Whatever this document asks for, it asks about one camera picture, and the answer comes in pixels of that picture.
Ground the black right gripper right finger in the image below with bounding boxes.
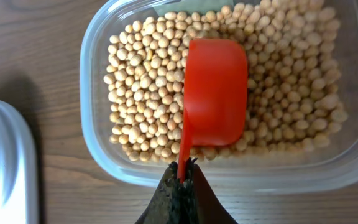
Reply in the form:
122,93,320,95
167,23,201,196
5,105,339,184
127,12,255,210
183,159,237,224

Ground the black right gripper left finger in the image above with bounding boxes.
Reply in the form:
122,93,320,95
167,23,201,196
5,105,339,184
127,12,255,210
135,162,182,224

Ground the red plastic measuring scoop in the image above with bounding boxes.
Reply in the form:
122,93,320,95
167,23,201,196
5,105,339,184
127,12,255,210
177,39,248,181

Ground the white digital kitchen scale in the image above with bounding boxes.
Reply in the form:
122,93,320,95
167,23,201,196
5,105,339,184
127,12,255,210
0,101,40,224

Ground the clear plastic container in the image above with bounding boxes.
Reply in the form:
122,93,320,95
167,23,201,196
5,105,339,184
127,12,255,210
80,1,358,194

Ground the pile of soybeans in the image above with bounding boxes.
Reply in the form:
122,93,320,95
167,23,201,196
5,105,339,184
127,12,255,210
103,0,348,162

